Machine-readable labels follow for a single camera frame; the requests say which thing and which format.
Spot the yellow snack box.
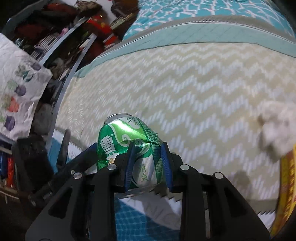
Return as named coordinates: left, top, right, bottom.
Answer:
left=271, top=145, right=295, bottom=237

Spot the cluttered metal shelf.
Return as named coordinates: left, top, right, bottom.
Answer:
left=1, top=1, right=129, bottom=198

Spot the patterned bed cover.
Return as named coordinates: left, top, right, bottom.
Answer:
left=54, top=16, right=295, bottom=230

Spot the crushed green beer can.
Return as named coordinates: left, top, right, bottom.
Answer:
left=96, top=113, right=165, bottom=192

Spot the white paper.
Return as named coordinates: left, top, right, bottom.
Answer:
left=258, top=101, right=295, bottom=158

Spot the floral white cloth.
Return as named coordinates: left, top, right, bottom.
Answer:
left=1, top=34, right=52, bottom=141

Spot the teal patterned duvet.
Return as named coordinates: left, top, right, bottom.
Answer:
left=123, top=0, right=295, bottom=40

